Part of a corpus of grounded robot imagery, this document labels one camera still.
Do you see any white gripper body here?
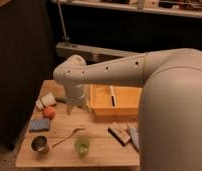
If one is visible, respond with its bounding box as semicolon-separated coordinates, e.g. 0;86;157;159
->
64;84;86;106

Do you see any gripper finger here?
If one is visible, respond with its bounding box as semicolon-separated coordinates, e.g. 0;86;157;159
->
66;105;72;115
82;105;90;112

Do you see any blue grey towel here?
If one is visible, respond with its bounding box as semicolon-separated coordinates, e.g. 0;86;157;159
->
128;127;139;150

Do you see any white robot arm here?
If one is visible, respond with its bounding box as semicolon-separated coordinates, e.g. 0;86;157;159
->
53;48;202;171

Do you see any green pickle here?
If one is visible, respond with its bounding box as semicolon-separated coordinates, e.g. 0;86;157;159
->
55;97;65;102

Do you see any orange fruit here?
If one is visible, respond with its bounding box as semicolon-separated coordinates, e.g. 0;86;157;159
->
42;106;55;119

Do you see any wooden spoon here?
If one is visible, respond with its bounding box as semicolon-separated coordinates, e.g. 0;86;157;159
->
52;127;85;148

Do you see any white dish brush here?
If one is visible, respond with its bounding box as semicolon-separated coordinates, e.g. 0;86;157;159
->
110;86;116;107

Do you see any blue sponge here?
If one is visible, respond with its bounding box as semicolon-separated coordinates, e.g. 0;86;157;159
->
29;119;50;132

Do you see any green plastic cup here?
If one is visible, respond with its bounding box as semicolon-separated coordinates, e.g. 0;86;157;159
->
74;137;90;155

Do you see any orange plastic bin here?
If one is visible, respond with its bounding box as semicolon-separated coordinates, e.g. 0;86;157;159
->
90;85;142;116

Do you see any metal cup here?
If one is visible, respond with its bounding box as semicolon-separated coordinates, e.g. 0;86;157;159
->
31;136;49;153

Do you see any brown wooden block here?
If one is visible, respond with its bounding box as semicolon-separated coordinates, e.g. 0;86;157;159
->
108;126;131;146

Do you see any grey metal beam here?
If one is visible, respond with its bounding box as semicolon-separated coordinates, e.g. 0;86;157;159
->
55;42;143;65

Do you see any metal pole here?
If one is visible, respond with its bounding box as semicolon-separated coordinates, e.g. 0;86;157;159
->
57;0;70;46

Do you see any upper shelf board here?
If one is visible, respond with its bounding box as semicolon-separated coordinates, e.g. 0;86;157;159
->
51;0;202;19

